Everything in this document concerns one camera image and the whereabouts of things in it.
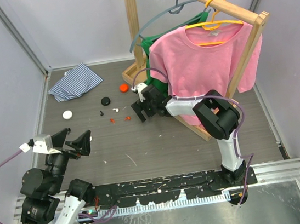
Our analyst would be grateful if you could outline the pink t-shirt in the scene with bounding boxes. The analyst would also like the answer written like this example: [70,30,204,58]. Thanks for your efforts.
[144,16,273,131]

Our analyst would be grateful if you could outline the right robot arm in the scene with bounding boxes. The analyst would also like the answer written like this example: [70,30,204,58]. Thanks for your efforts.
[131,83,246,186]

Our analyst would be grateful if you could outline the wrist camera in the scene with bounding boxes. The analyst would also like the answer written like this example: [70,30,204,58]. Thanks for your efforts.
[32,134,60,155]
[131,83,147,102]

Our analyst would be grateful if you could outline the orange earbud charging case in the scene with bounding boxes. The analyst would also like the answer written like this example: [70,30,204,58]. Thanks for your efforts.
[119,84,129,93]

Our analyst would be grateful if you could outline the white slotted cable duct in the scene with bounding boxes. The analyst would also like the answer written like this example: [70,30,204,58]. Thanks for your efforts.
[77,191,231,222]

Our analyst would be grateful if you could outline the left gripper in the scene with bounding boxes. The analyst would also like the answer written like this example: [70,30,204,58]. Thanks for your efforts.
[41,124,98,193]

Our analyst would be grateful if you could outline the wooden clothes rack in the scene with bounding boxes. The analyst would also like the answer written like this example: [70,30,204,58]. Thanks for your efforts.
[112,0,285,151]

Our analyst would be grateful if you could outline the yellow hanger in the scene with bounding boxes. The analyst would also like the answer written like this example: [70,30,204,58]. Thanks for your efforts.
[185,0,244,32]

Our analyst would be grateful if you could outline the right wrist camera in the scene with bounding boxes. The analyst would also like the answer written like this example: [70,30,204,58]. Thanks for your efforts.
[131,83,147,102]

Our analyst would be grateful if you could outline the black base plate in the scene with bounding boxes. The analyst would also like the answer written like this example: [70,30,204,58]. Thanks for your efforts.
[95,167,257,209]

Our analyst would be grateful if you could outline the green garment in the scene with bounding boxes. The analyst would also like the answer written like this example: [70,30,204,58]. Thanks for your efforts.
[137,10,220,101]

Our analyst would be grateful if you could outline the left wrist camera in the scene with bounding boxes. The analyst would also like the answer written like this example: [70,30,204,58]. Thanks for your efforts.
[32,134,60,155]

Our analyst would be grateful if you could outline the white earbud charging case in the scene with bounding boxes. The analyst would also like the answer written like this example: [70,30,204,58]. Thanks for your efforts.
[63,110,73,120]

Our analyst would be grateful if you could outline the grey hanger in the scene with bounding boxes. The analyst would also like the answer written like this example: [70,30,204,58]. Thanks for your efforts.
[129,0,204,53]

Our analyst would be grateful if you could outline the blue striped cloth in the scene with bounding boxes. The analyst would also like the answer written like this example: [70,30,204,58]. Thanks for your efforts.
[48,63,103,102]

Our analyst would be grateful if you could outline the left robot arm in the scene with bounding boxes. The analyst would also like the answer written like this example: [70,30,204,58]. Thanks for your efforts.
[20,128,95,224]

